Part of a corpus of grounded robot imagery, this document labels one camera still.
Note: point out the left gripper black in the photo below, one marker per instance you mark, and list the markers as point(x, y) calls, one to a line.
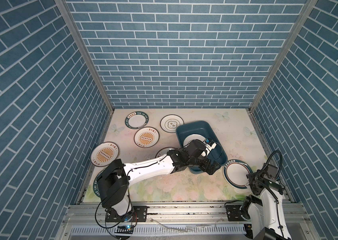
point(212, 169)

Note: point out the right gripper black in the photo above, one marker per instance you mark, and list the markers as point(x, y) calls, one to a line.
point(252, 175)

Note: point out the green red rim plate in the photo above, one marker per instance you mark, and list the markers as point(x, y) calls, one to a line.
point(235, 172)

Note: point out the white clover plate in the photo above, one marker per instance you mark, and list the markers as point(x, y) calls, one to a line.
point(192, 137)
point(170, 123)

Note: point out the orange sunburst plate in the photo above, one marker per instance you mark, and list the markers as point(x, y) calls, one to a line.
point(164, 151)
point(104, 154)
point(146, 137)

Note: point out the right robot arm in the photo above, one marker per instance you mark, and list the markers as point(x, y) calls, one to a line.
point(263, 208)

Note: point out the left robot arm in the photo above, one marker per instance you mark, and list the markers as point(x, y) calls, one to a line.
point(114, 181)

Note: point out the teal plastic bin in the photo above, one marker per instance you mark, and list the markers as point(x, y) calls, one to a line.
point(203, 129)

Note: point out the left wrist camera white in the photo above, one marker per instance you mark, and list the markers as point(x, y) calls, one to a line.
point(209, 146)

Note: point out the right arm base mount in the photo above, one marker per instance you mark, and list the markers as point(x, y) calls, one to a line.
point(236, 214)

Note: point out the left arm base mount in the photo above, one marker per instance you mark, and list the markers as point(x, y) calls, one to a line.
point(138, 213)

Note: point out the aluminium rail frame front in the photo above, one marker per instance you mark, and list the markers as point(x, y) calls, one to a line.
point(165, 221)

